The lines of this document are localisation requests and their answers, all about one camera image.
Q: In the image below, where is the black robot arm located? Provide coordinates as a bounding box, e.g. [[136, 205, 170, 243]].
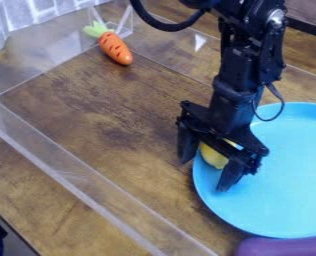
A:
[[177, 0, 287, 192]]

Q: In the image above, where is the yellow toy lemon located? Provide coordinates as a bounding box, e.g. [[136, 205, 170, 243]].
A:
[[200, 142, 229, 170]]

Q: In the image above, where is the purple toy eggplant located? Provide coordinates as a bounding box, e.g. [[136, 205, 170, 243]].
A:
[[235, 237, 316, 256]]

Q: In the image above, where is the blue round plate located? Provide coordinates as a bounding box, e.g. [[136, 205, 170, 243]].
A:
[[193, 102, 316, 238]]

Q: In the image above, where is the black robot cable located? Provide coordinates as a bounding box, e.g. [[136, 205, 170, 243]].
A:
[[128, 0, 208, 34]]

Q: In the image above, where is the orange toy carrot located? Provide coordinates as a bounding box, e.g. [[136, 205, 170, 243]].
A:
[[84, 21, 133, 65]]

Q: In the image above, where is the clear acrylic enclosure wall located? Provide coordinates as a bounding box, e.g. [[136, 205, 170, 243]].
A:
[[0, 6, 316, 256]]

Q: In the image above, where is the white grid curtain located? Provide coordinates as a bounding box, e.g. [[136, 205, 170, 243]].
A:
[[0, 0, 112, 50]]

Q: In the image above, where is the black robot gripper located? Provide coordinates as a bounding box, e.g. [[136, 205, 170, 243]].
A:
[[177, 77, 269, 192]]

